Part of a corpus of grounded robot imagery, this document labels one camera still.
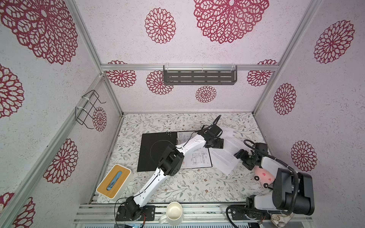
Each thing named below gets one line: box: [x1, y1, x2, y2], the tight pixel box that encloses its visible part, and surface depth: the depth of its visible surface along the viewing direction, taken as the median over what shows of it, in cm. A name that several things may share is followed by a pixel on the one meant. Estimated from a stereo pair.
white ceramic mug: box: [158, 201, 183, 226], surface depth 71 cm
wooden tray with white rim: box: [96, 163, 134, 202], surface depth 81 cm
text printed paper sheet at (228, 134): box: [221, 127, 238, 139], surface depth 111 cm
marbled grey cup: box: [270, 212, 295, 228], surface depth 70 cm
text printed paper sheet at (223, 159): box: [208, 135, 248, 177], surface depth 97 cm
